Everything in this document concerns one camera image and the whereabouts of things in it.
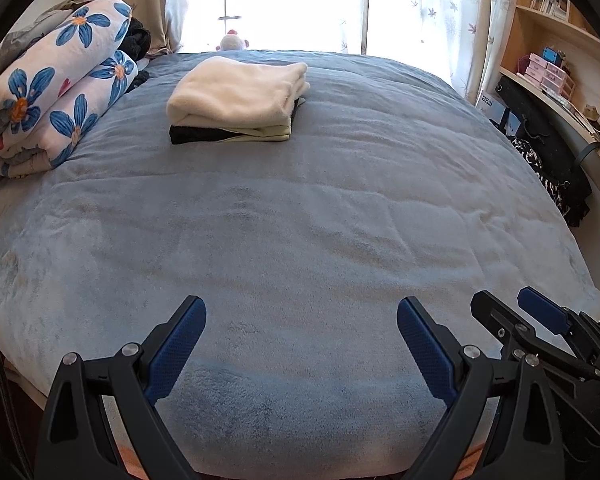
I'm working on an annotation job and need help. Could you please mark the pink storage drawers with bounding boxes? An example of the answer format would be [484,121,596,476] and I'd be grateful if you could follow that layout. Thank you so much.
[525,52,563,96]

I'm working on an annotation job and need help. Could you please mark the white plush toy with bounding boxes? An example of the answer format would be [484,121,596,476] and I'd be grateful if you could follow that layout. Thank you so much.
[216,30,251,52]

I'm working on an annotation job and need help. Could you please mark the light green jacket black trim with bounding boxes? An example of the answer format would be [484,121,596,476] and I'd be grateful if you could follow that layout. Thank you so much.
[169,97,306,145]

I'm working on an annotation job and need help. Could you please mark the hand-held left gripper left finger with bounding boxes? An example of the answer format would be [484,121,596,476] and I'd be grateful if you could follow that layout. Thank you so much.
[35,295,207,480]

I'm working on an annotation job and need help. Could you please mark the black clothes pile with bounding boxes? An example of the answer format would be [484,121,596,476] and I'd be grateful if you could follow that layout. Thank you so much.
[122,17,153,91]

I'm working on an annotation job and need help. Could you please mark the row of books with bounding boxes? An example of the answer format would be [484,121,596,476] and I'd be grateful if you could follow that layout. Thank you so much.
[530,0,571,21]

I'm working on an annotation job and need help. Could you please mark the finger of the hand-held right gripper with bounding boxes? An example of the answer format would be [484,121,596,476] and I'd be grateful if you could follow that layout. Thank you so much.
[516,286,600,356]
[471,290,600,382]

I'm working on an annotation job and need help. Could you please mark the blue bed blanket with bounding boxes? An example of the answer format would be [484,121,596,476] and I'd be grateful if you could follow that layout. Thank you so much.
[0,50,600,471]

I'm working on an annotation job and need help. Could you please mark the sheer leaf print curtain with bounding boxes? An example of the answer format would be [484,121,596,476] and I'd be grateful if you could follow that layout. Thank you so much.
[165,0,231,53]
[365,0,518,103]

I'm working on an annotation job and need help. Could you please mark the black bag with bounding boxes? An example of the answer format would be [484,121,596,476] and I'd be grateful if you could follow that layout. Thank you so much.
[495,74,593,228]

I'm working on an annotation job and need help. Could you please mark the white fuzzy cardigan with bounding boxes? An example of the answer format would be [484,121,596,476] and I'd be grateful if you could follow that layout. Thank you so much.
[166,56,311,136]

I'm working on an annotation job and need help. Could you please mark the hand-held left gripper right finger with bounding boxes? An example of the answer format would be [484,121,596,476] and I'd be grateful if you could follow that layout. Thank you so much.
[397,296,566,480]

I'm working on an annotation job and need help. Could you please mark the black strap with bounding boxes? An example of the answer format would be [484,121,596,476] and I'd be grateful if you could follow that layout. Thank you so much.
[572,140,600,166]

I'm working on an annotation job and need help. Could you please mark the blue flower print quilt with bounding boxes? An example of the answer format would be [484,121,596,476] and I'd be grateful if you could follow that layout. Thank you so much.
[0,0,140,178]

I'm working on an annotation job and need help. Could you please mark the white box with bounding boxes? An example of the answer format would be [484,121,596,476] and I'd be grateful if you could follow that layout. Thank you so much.
[477,89,506,128]

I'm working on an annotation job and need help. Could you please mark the zebra print cloth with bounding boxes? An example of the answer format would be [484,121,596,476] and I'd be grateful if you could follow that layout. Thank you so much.
[510,137,568,216]

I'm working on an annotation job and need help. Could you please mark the curved desk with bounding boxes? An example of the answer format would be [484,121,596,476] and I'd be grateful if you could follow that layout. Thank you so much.
[499,65,600,186]

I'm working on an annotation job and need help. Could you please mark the wooden bookshelf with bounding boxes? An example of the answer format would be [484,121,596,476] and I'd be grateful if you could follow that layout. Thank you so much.
[500,0,600,126]

